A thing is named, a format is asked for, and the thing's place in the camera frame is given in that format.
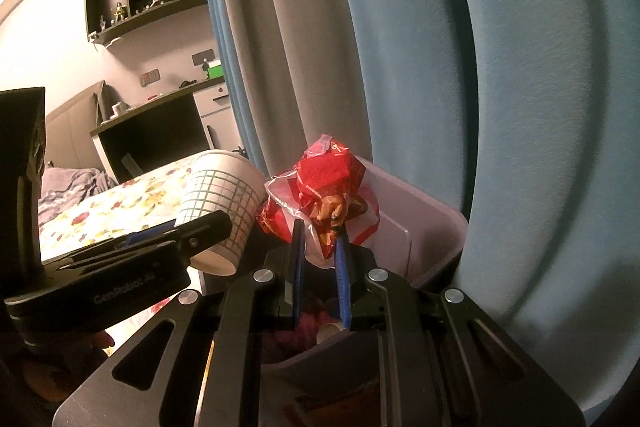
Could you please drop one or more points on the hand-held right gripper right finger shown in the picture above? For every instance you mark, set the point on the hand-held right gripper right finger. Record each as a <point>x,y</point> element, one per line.
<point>342,287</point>

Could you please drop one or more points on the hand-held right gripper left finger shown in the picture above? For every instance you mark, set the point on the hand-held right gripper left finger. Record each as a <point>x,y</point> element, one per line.
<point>299,272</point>

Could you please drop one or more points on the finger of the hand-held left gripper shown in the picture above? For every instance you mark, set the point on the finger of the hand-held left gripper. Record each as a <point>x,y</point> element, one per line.
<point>200,229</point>

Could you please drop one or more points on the orange and white paper cup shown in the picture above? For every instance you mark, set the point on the orange and white paper cup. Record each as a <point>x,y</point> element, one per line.
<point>331,332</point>

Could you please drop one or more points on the grid pattern paper cup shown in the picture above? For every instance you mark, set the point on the grid pattern paper cup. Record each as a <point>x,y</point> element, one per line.
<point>220,187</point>

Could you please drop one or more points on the pink plastic bag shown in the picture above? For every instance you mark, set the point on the pink plastic bag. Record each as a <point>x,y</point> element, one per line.
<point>305,322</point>

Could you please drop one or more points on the grey trash bin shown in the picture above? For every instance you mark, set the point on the grey trash bin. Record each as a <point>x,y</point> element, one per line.
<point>405,217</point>

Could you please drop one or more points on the red snack wrapper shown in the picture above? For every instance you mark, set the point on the red snack wrapper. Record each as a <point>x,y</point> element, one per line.
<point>325,172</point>

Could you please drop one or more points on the person's left hand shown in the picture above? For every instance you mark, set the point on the person's left hand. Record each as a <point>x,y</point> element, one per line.
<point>65,362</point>

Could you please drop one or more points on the grey striped blanket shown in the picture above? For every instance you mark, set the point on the grey striped blanket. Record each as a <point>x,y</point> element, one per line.
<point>70,192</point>

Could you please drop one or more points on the dark wooden desk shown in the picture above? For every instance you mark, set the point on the dark wooden desk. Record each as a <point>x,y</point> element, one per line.
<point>150,132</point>

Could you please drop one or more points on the white drawer cabinet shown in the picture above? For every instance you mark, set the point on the white drawer cabinet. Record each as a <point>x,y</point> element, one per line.
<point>217,117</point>

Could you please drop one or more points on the small white jar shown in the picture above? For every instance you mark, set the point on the small white jar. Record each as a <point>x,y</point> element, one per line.
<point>118,108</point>

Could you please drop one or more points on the green box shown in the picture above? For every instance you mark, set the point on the green box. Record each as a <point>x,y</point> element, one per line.
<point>216,69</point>

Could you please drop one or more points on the small dark bottle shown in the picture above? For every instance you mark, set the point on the small dark bottle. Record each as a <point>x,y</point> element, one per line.
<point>205,68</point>

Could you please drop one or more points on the grey padded headboard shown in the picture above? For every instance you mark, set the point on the grey padded headboard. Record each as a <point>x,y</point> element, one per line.
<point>75,127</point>

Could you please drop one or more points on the blue and grey curtain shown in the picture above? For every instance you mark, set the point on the blue and grey curtain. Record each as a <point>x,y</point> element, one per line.
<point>525,107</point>

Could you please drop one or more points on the grey wall socket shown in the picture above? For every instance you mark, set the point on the grey wall socket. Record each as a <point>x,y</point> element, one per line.
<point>202,55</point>
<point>151,78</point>

